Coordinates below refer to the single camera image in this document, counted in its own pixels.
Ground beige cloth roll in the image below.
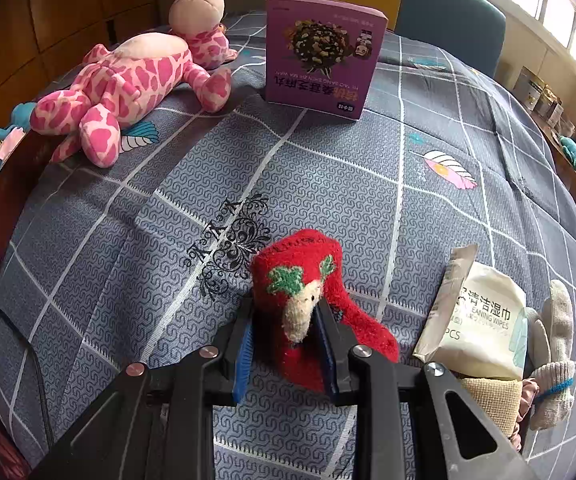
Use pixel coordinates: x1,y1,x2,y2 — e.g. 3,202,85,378
455,376,524,441

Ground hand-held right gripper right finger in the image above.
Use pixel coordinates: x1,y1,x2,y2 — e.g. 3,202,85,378
315,300,539,480

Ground teal and pink fluffy socks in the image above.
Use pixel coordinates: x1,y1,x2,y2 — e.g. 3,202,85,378
0,102,36,176

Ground red knit sock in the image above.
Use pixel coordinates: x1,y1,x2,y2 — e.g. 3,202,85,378
250,229,400,395

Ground white wet wipes pack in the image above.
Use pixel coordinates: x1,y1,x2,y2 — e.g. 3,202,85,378
412,244,529,380

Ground pink scrunchie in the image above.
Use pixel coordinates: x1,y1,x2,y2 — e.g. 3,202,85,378
510,377,541,453

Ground pink spotted giraffe plush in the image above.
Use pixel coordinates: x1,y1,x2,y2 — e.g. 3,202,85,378
29,0,239,168

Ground grey yellow blue headboard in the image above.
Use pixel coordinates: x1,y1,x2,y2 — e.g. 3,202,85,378
203,0,506,78

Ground window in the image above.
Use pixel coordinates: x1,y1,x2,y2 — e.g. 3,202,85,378
448,0,576,86

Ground black cable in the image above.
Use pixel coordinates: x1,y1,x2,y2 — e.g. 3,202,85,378
0,305,55,456

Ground cluster of small jars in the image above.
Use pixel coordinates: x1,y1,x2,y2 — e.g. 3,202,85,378
518,66,566,128

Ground wooden wardrobe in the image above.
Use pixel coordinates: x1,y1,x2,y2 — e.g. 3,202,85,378
0,0,209,126

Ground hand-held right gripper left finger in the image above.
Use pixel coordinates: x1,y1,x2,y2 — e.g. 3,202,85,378
28,296,256,480

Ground white knit gloves blue band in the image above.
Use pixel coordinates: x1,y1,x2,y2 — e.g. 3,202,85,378
523,280,576,431

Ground purple carton box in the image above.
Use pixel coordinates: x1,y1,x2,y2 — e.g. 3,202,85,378
265,0,389,122

